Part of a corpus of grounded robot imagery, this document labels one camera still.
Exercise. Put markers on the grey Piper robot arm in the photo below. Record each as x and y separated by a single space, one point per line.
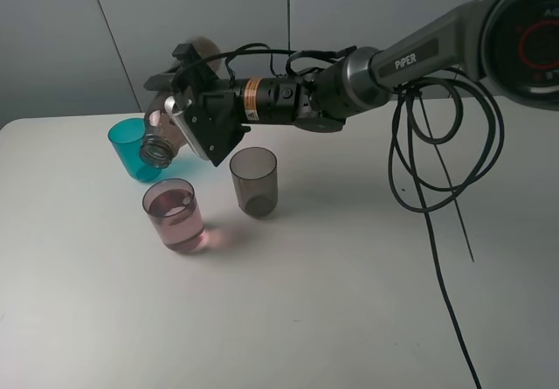
512 43

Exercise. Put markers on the grey smoky plastic cup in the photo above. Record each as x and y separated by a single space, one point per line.
254 175

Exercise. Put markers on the teal plastic cup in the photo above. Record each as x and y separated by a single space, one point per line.
126 138

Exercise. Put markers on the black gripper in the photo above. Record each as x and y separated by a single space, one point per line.
268 101

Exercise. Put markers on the pink plastic cup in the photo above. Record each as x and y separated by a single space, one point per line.
172 207

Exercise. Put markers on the brown transparent water bottle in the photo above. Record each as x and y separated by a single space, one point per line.
162 139

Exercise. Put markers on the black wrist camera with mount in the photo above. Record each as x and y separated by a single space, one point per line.
205 131

